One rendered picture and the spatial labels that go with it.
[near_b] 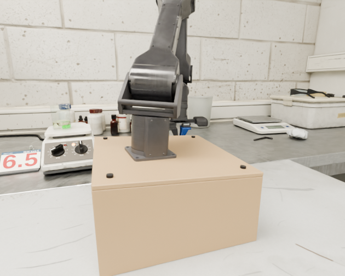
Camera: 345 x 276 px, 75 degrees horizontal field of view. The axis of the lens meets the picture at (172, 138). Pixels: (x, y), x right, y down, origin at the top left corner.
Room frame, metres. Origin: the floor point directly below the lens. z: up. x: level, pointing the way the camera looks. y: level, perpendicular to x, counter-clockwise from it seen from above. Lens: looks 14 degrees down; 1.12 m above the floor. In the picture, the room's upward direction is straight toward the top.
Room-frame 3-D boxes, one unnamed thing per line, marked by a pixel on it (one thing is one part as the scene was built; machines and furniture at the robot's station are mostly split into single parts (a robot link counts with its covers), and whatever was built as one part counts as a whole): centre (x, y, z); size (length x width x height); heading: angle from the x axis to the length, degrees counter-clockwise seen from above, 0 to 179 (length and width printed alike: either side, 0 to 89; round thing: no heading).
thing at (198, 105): (1.16, -0.13, 0.97); 0.18 x 0.13 x 0.15; 19
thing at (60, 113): (0.65, 0.32, 1.02); 0.06 x 0.05 x 0.08; 49
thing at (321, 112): (1.23, -0.77, 0.97); 0.37 x 0.31 x 0.14; 107
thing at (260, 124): (1.09, -0.44, 0.92); 0.26 x 0.19 x 0.05; 12
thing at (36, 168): (0.55, 0.39, 0.92); 0.09 x 0.06 x 0.04; 110
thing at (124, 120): (1.01, 0.22, 0.96); 0.06 x 0.06 x 0.11
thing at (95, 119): (0.96, 0.33, 0.95); 0.06 x 0.06 x 0.11
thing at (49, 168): (0.63, 0.30, 0.94); 0.22 x 0.13 x 0.08; 22
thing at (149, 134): (0.34, 0.03, 1.04); 0.07 x 0.07 x 0.06; 25
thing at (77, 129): (0.66, 0.31, 0.98); 0.12 x 0.12 x 0.01; 22
